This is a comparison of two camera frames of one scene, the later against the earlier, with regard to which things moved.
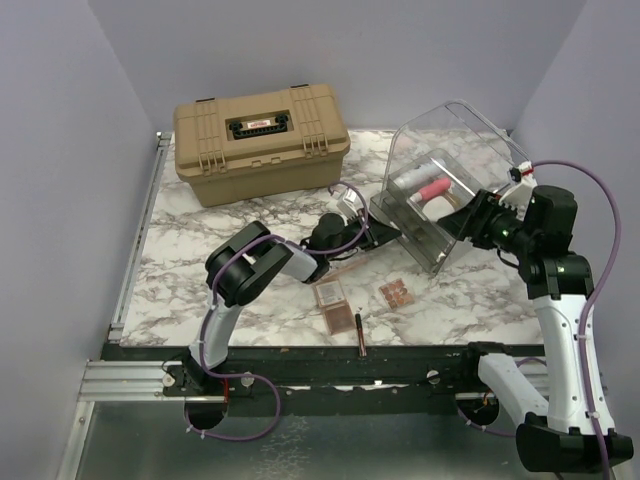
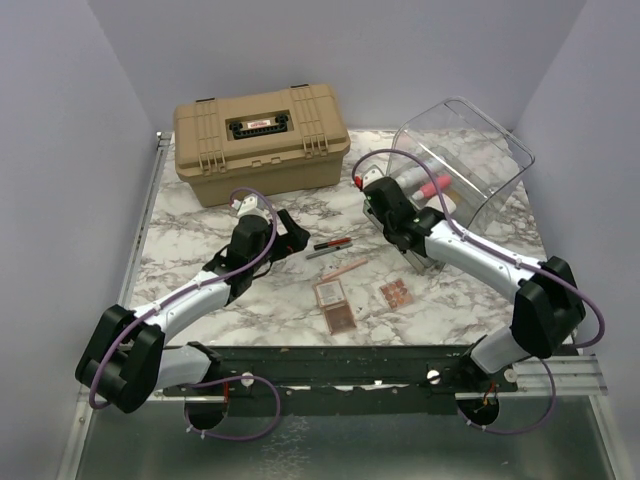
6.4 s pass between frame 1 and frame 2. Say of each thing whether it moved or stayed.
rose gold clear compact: stayed
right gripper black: moved
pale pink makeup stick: stayed
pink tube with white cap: stayed
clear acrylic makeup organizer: moved
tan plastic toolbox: stayed
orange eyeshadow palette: stayed
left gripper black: moved
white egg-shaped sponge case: stayed
